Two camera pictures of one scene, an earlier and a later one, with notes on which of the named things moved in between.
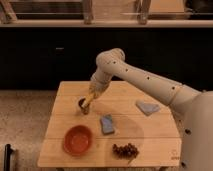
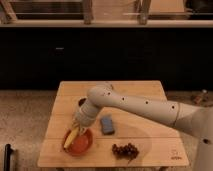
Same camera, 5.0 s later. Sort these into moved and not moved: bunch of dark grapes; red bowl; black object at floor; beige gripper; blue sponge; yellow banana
Moved: beige gripper; yellow banana
Not moved: blue sponge; red bowl; bunch of dark grapes; black object at floor
